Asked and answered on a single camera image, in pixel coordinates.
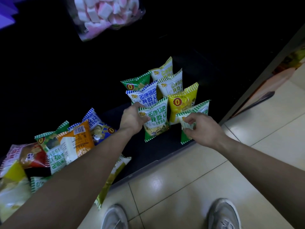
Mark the person's right grey shoe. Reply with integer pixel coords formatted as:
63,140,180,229
207,198,242,229

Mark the purple grape jelly bag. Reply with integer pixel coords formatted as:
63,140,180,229
0,0,28,30

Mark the person's grey shoe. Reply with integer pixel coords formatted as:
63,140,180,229
101,204,129,229
207,198,242,229

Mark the black shelf display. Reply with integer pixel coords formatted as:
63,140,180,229
0,0,305,189

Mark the person's right forearm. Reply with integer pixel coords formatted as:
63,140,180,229
214,135,305,229

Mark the pile of snack packets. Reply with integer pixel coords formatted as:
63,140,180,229
0,108,132,222

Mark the pink white marshmallow bag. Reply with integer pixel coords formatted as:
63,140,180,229
65,0,146,42

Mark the person's left hand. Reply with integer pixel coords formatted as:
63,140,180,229
119,102,151,136

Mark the person's left forearm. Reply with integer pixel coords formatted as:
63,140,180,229
0,127,135,229

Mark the person's left grey shoe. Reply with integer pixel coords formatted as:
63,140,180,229
101,204,129,229

